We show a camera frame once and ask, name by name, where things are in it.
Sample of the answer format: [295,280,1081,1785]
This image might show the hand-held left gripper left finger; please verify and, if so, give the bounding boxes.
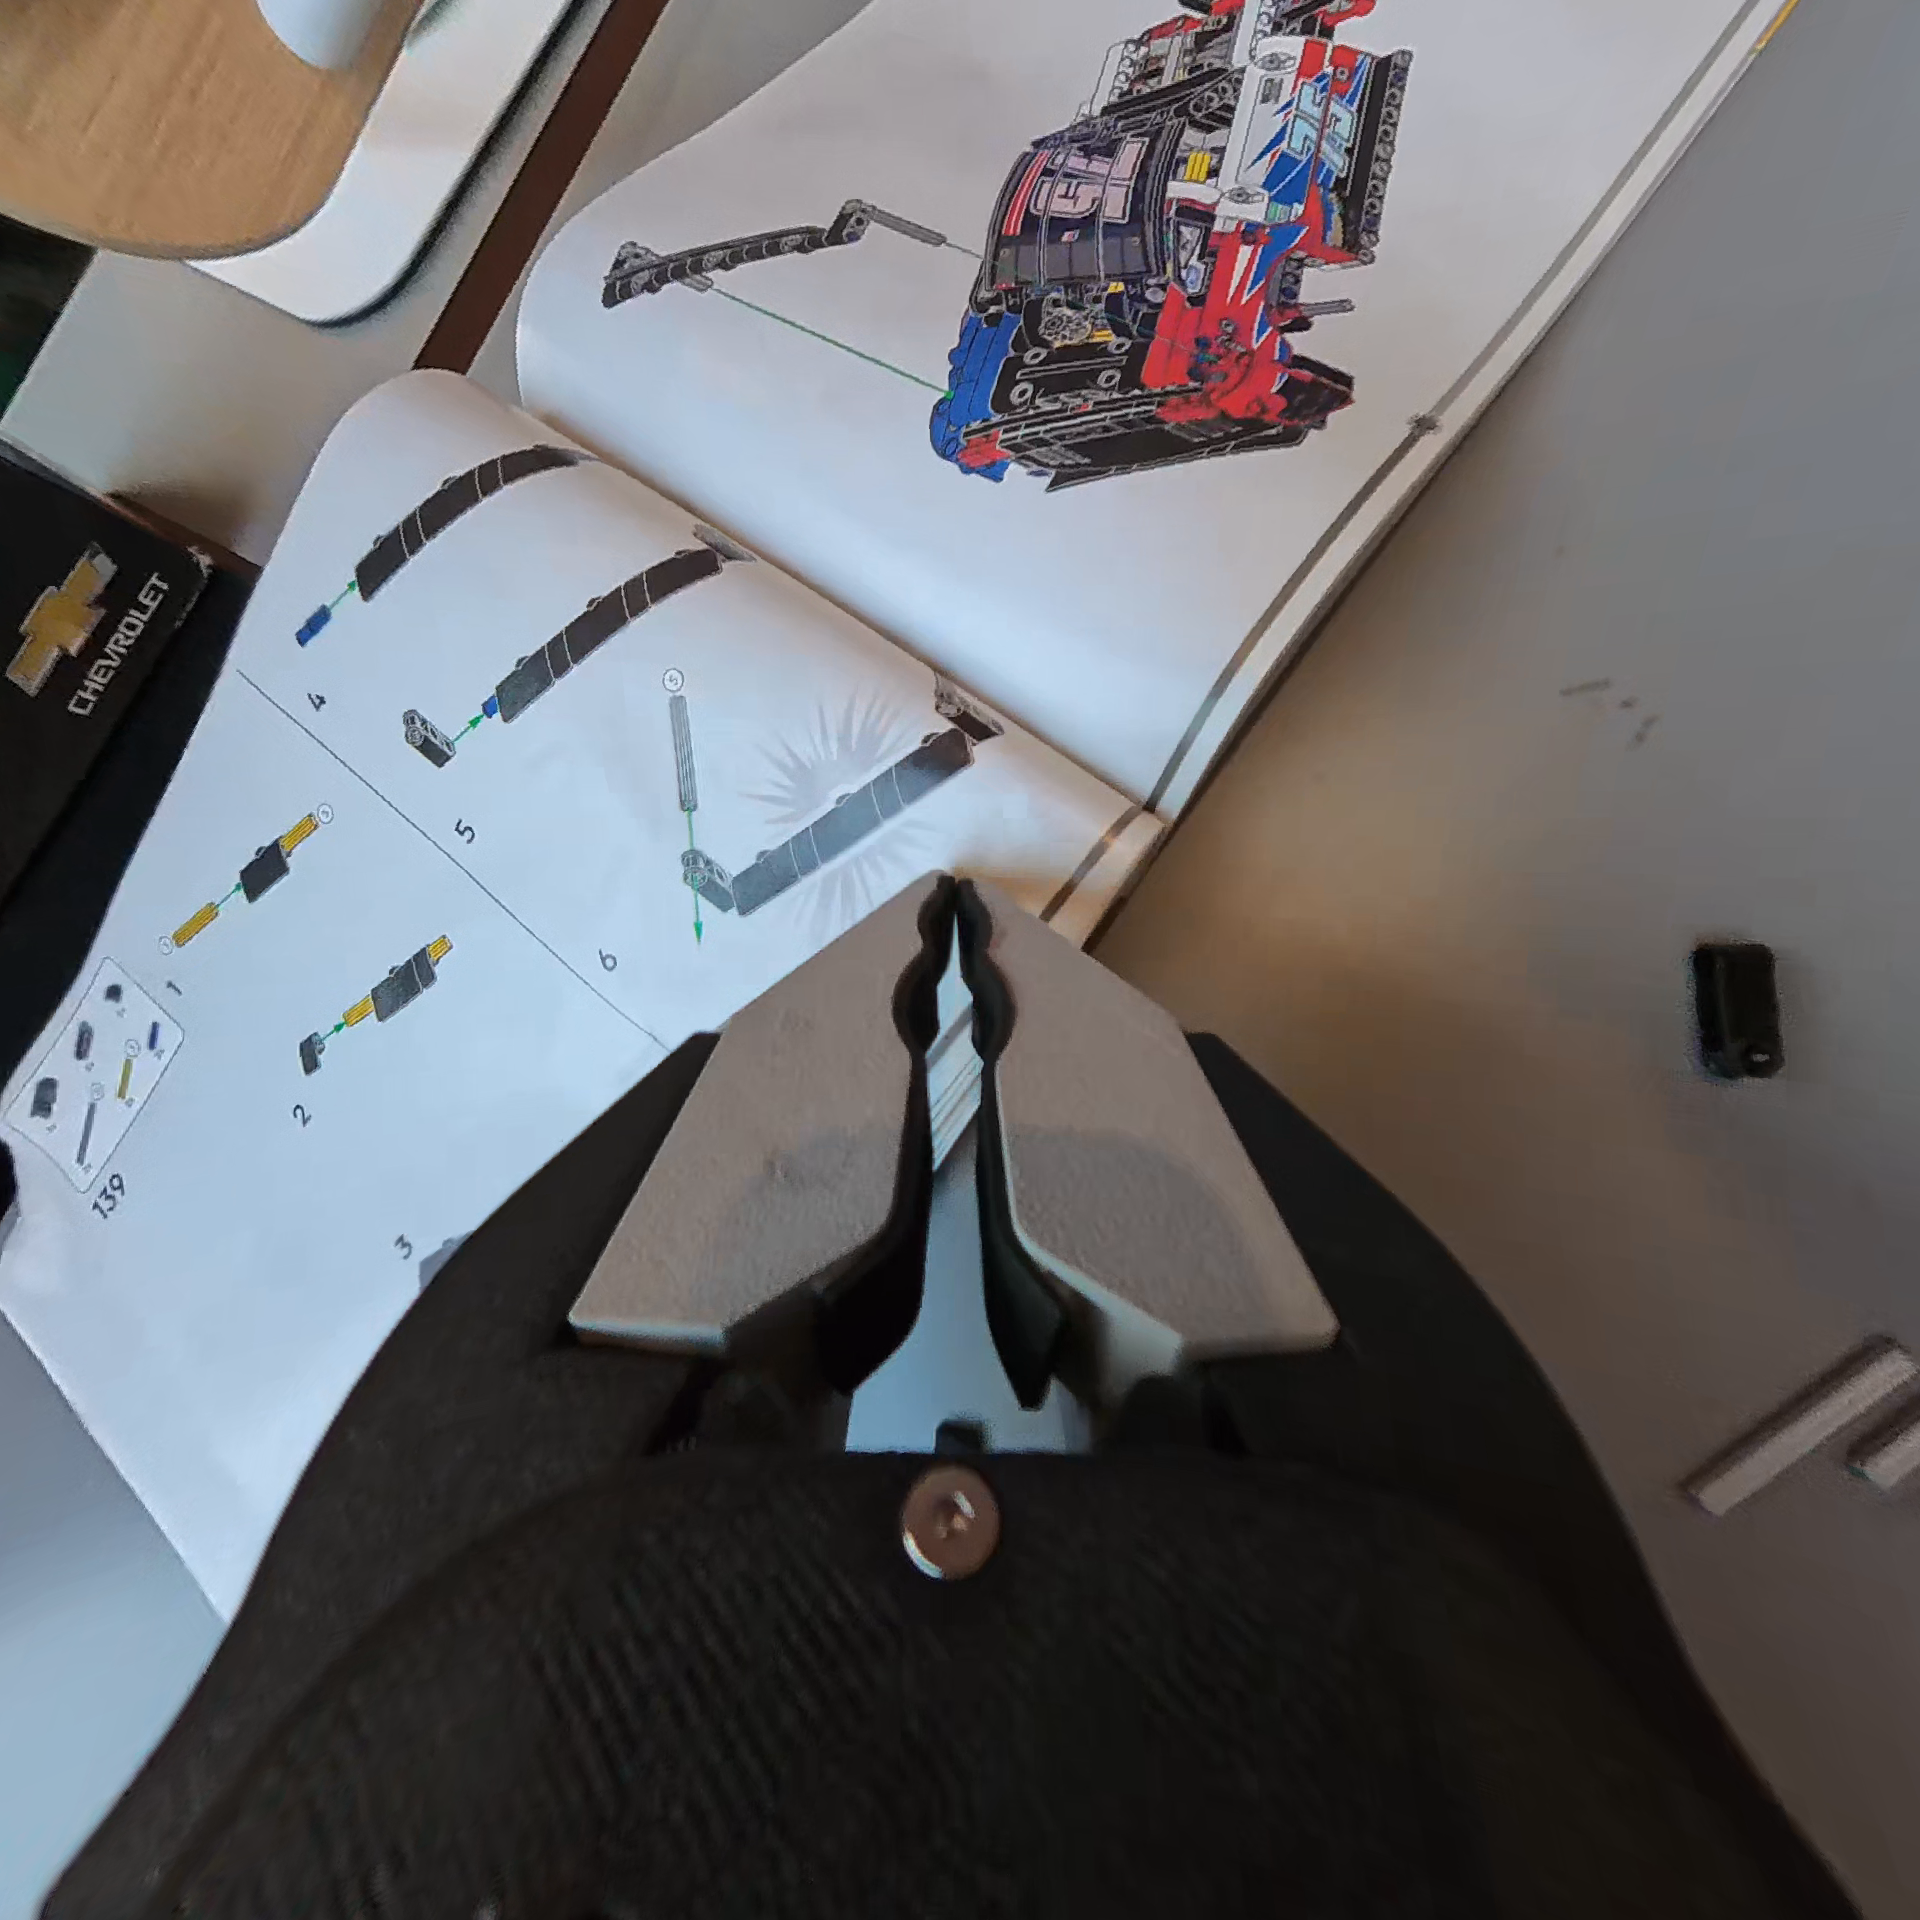
[566,871,958,1404]

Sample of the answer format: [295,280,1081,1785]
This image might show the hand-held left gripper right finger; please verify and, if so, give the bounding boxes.
[956,878,1341,1412]

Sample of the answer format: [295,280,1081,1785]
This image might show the black hinge plate brick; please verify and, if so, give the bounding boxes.
[1686,936,1790,1086]

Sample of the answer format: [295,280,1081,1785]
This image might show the open instruction booklet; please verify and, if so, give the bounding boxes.
[0,0,1802,1621]

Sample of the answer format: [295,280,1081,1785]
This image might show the black toy car set box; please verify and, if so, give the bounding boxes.
[0,442,261,1052]

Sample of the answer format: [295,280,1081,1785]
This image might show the wooden document stand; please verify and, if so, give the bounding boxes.
[0,0,595,329]

